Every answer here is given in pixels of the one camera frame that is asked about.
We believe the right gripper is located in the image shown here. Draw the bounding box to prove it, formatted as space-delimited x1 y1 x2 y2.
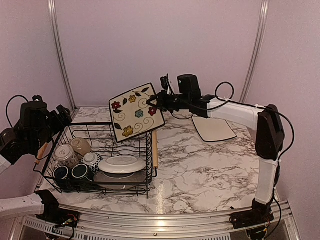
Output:
147 88 192 112

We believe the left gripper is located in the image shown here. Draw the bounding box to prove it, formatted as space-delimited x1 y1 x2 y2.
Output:
31 104 72 152

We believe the square floral plate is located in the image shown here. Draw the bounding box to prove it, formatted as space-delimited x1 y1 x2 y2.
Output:
109 83 166 143

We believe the striped round plate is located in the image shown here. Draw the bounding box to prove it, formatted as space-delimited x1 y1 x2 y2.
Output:
98 155 147 177

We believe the grey reindeer plate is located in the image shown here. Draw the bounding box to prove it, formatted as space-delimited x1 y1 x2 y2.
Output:
93 171 146 190

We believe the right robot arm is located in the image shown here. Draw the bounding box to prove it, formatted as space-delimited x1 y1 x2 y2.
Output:
147 74 289 226

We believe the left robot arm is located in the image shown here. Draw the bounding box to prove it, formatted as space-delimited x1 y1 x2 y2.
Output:
0 95 72 223

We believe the beige bowl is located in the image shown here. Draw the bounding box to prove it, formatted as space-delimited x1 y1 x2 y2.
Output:
70 137 91 160

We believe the floral glass mug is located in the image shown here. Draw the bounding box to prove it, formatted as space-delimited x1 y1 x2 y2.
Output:
54 144 79 169

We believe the blue patterned bowl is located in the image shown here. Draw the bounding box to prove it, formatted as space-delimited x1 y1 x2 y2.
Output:
81 152 103 175

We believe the dark blue cup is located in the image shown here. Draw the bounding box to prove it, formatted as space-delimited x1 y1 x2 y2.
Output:
53 165 69 180

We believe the dark teal cup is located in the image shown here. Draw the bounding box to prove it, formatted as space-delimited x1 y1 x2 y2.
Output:
71 163 89 179

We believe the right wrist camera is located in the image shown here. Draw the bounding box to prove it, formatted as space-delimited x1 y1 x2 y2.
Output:
160 73 175 95

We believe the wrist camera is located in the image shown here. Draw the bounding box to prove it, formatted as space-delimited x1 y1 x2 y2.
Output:
160 73 175 95
32 95 44 103

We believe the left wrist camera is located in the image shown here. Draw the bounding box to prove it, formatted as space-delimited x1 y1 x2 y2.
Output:
32 95 44 103

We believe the black wire dish rack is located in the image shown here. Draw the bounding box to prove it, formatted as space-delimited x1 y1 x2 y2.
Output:
33 122 157 196

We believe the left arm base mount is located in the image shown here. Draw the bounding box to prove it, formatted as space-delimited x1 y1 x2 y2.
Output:
35 190 80 228

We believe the left aluminium frame post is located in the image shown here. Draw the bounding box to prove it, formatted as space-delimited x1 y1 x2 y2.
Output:
48 0 77 112

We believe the aluminium frame post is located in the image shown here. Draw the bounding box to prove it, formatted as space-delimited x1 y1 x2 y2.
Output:
239 0 270 103
48 0 77 112

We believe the front aluminium rail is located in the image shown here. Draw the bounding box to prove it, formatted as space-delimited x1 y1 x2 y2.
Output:
14 197 301 240

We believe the right aluminium frame post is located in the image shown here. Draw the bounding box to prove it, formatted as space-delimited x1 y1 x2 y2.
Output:
239 0 270 103

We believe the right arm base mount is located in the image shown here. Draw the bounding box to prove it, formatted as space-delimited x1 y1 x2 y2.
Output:
229 198 275 229

